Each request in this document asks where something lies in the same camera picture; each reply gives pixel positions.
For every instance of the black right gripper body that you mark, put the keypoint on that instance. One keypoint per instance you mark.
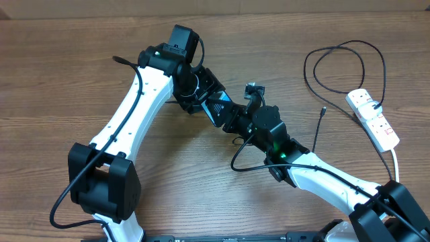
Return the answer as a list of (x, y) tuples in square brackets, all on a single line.
[(238, 123)]

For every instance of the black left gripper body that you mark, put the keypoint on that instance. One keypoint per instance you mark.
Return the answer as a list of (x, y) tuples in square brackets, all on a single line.
[(201, 84)]

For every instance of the blue Samsung Galaxy smartphone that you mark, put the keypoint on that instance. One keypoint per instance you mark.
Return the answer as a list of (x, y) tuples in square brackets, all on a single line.
[(217, 107)]

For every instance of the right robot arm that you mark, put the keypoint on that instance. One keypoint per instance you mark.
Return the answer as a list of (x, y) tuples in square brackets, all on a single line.
[(376, 212)]

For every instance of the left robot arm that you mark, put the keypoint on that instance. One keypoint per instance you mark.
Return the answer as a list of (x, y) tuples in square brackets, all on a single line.
[(102, 174)]

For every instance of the white charger adapter plug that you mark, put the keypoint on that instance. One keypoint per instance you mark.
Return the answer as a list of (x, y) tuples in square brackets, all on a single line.
[(369, 111)]

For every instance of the white power strip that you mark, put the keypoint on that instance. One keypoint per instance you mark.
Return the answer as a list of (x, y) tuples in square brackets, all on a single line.
[(378, 128)]

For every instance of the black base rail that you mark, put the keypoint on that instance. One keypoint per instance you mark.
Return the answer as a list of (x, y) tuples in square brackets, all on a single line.
[(302, 236)]

